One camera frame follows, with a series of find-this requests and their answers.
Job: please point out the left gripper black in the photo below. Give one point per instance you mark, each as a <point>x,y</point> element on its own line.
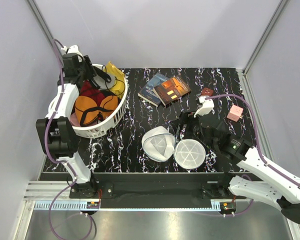
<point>87,63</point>

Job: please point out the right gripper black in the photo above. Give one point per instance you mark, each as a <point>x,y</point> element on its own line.
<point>188,118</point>

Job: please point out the white mesh laundry bag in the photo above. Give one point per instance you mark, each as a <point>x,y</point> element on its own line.
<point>160,145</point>

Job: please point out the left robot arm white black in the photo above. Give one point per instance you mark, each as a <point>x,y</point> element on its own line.
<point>57,136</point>

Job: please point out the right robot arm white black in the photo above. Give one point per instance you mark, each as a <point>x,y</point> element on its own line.
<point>281,189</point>

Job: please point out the dark red bra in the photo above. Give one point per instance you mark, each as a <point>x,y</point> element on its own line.
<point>88,90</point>

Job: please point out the orange black bra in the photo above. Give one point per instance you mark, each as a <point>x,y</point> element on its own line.
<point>88,112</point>

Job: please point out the yellow bra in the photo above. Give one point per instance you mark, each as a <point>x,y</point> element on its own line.
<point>117,85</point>

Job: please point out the white plastic laundry basket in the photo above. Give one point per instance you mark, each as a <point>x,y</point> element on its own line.
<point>96,130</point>

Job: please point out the dark red cube adapter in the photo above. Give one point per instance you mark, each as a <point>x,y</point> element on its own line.
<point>207,92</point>

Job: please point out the pink cube adapter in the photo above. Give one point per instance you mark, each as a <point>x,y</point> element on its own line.
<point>235,113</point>

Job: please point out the orange dark paperback book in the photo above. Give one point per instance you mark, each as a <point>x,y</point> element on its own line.
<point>171,90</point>

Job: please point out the pink garment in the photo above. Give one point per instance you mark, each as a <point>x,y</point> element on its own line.
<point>74,121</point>

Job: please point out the blue paperback book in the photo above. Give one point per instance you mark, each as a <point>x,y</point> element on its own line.
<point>147,93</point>

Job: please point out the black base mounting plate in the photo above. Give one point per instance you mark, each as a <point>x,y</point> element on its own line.
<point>158,191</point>

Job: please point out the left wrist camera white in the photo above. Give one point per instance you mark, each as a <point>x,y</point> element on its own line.
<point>74,49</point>

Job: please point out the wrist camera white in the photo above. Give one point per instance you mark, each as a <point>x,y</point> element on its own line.
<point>206,106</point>
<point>74,49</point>

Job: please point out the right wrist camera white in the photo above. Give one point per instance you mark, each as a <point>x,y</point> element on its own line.
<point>206,106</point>

